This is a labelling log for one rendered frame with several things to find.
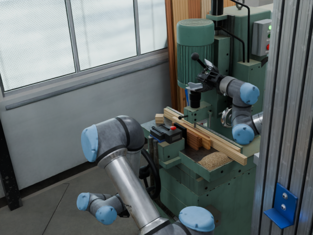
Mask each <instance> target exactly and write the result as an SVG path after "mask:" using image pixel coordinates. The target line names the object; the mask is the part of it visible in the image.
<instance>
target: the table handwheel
mask: <svg viewBox="0 0 313 235"><path fill-rule="evenodd" d="M141 154H142V155H143V156H144V157H145V159H146V160H147V162H148V165H147V166H142V167H140V168H139V178H140V179H143V181H144V184H145V187H146V188H148V187H149V186H148V182H147V177H149V176H150V173H153V176H154V180H155V192H154V193H153V194H150V192H149V193H148V194H149V196H150V198H151V199H152V200H155V199H156V198H158V197H159V195H160V192H161V180H160V175H159V172H158V169H157V166H156V164H155V162H154V160H153V159H152V157H151V156H150V154H149V153H148V152H147V151H146V150H145V149H144V148H143V149H142V150H141ZM161 168H163V167H162V166H161V165H160V164H159V169H161Z"/></svg>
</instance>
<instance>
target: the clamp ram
mask: <svg viewBox="0 0 313 235"><path fill-rule="evenodd" d="M174 126H175V127H176V128H178V129H180V130H182V137H183V138H184V142H185V144H187V128H185V127H183V126H182V125H180V124H178V123H176V122H175V123H174Z"/></svg>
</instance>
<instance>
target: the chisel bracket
mask: <svg viewBox="0 0 313 235"><path fill-rule="evenodd" d="M209 110H212V105H211V104H209V103H207V102H205V101H201V102H200V107H199V108H191V107H190V106H187V107H184V116H186V115H188V117H185V118H184V120H186V121H188V122H189V123H191V124H193V123H196V122H199V121H201V120H204V119H206V118H209V114H207V111H209Z"/></svg>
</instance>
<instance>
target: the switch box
mask: <svg viewBox="0 0 313 235"><path fill-rule="evenodd" d="M270 25H272V20H270V19H265V20H261V21H256V22H254V23H253V35H252V54H253V55H257V56H263V55H267V54H269V52H267V53H266V51H268V50H267V48H266V47H267V45H268V44H270V41H267V39H270V38H268V37H267V36H268V34H269V33H271V32H267V31H268V30H271V29H269V26H270Z"/></svg>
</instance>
